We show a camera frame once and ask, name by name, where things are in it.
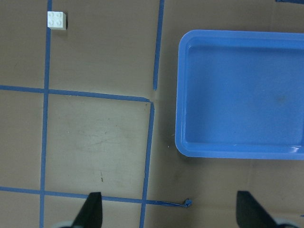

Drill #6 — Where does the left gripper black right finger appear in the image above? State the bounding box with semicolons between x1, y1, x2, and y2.
237;190;277;228

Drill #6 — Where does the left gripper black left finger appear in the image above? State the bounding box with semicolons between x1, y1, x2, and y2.
72;192;103;228

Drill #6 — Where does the white toy block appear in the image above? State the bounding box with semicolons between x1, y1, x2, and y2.
47;11;67;30

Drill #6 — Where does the blue plastic tray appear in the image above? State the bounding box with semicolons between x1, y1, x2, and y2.
175;30;304;160

